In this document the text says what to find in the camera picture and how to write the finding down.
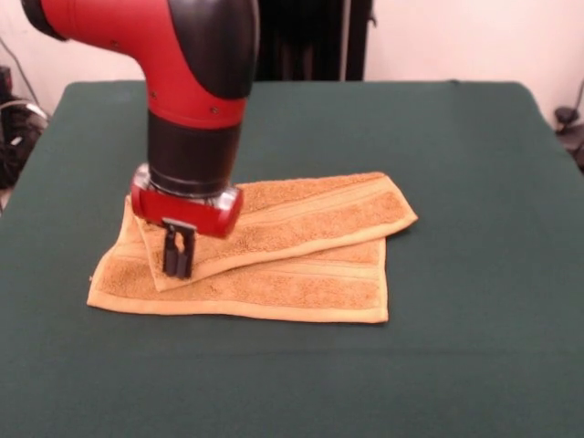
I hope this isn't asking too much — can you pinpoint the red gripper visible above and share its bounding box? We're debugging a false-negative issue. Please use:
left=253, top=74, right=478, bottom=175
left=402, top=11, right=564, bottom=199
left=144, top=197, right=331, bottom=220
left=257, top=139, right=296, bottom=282
left=130, top=164, right=245, bottom=279

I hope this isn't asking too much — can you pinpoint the orange terry towel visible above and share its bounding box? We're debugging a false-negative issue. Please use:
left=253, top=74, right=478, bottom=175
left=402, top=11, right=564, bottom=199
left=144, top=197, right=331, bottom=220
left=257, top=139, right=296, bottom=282
left=86, top=171, right=420, bottom=324

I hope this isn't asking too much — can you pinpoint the dark green table cloth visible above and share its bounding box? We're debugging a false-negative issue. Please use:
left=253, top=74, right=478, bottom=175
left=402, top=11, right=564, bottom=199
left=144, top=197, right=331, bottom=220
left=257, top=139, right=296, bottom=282
left=0, top=79, right=584, bottom=438

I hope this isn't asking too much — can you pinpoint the black stand base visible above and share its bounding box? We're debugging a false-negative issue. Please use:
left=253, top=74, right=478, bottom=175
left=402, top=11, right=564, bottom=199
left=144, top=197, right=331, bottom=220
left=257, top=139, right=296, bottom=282
left=553, top=105, right=584, bottom=174
left=0, top=95, right=49, bottom=191

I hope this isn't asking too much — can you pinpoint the grey cable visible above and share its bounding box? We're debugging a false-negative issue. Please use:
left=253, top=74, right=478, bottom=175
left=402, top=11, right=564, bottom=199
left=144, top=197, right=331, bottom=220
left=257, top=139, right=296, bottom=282
left=0, top=36, right=51, bottom=122

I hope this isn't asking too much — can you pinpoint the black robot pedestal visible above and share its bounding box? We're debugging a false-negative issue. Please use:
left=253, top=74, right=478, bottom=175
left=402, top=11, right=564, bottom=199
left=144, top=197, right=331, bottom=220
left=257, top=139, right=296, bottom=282
left=255, top=0, right=378, bottom=83

